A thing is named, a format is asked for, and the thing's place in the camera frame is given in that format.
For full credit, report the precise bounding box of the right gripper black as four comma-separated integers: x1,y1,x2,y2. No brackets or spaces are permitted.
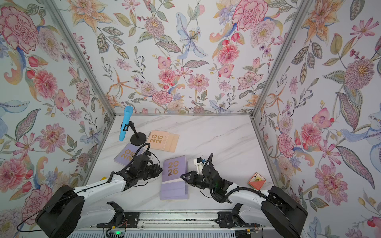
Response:
181,171,217,191

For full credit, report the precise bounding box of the peach calendar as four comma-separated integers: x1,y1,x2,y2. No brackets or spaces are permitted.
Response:
147,130,180,153

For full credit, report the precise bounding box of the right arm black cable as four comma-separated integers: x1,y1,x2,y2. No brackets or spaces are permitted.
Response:
199,152,268,206

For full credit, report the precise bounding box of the purple calendar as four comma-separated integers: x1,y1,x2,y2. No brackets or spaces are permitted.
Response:
162,156,187,184
159,162,190,200
114,144,139,166

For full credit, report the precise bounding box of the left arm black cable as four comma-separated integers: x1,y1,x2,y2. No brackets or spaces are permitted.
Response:
16,142,163,233

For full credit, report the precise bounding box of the black microphone stand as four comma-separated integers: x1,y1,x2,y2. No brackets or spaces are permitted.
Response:
119,121,147,146

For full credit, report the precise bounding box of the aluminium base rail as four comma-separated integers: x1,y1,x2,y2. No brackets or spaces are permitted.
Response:
47,209,307,231

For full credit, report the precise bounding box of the blue microphone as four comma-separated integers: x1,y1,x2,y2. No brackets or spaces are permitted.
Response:
119,106,134,141

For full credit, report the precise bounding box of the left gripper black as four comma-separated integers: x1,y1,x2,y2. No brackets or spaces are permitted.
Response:
137,163,165,181

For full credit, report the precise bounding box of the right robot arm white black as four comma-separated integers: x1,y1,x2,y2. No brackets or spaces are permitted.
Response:
181,164,308,238

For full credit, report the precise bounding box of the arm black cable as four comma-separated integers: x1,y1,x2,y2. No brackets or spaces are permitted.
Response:
199,152,268,206
16,142,163,233

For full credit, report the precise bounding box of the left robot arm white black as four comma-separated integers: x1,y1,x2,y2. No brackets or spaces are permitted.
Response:
35,153,163,238

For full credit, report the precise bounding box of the orange diamond card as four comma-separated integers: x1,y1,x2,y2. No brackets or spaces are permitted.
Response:
248,173,267,190

